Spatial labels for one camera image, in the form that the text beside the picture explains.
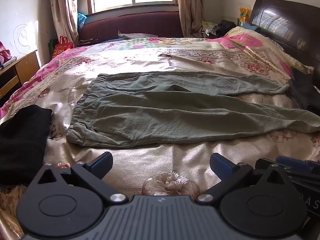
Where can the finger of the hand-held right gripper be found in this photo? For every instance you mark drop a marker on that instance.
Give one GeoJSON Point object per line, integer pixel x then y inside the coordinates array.
{"type": "Point", "coordinates": [262, 162]}
{"type": "Point", "coordinates": [295, 161]}

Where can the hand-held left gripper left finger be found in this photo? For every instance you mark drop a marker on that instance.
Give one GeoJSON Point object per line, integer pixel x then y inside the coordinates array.
{"type": "Point", "coordinates": [102, 162]}

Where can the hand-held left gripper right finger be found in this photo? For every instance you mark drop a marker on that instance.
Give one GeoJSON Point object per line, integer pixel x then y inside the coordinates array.
{"type": "Point", "coordinates": [220, 165]}

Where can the green pants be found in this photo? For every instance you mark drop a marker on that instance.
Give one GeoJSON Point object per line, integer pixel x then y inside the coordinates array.
{"type": "Point", "coordinates": [150, 115]}

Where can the dark cloth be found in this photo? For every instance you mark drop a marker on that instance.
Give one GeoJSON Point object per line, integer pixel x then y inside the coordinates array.
{"type": "Point", "coordinates": [303, 90]}

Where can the black cloth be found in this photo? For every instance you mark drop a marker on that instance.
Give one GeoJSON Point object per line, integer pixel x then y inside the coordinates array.
{"type": "Point", "coordinates": [22, 140]}

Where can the floral satin bedspread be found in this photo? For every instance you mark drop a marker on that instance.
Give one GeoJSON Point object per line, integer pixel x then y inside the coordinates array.
{"type": "Point", "coordinates": [175, 55]}

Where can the red gift bag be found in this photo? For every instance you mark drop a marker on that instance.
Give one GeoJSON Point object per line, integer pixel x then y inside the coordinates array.
{"type": "Point", "coordinates": [61, 48]}

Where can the brown handbag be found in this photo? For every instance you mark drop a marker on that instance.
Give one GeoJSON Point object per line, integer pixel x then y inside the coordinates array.
{"type": "Point", "coordinates": [87, 42]}

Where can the wooden desk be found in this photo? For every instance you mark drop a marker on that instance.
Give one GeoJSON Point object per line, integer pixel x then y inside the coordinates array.
{"type": "Point", "coordinates": [27, 65]}

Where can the grey pillow cloth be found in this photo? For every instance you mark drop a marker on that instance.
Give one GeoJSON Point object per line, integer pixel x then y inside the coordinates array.
{"type": "Point", "coordinates": [135, 35]}

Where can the blue cloth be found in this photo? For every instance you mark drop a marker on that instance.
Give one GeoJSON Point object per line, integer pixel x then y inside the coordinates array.
{"type": "Point", "coordinates": [250, 27]}

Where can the crinkled plastic bags pile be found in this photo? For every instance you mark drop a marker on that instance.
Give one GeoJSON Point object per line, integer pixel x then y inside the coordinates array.
{"type": "Point", "coordinates": [207, 28]}

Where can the black bag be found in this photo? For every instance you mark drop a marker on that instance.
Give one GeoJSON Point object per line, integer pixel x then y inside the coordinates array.
{"type": "Point", "coordinates": [225, 27]}

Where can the dark wooden headboard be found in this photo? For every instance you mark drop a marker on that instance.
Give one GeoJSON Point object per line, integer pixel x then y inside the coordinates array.
{"type": "Point", "coordinates": [287, 22]}

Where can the maroon sofa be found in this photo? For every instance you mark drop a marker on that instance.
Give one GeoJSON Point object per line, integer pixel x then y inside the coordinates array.
{"type": "Point", "coordinates": [130, 25]}

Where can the blue plastic bag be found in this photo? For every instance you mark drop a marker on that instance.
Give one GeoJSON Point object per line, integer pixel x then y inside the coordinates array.
{"type": "Point", "coordinates": [81, 20]}

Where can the pink bag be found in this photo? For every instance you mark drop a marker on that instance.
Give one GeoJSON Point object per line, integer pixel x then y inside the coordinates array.
{"type": "Point", "coordinates": [4, 52]}

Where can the yellow packet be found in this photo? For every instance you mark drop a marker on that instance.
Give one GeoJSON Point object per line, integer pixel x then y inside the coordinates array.
{"type": "Point", "coordinates": [243, 15]}

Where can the beige floral curtain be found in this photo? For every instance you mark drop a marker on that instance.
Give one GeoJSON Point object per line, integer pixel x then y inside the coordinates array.
{"type": "Point", "coordinates": [62, 10]}
{"type": "Point", "coordinates": [190, 5]}

